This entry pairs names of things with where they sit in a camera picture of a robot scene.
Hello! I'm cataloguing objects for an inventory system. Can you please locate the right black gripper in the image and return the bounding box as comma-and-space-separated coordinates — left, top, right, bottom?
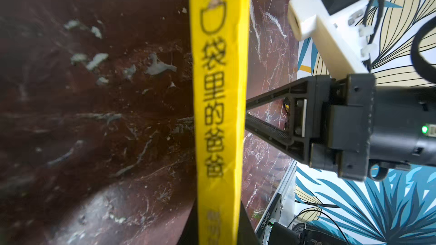
245, 74, 436, 181

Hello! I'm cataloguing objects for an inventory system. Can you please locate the yellow book with figures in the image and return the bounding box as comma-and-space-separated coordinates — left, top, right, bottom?
189, 0, 250, 245

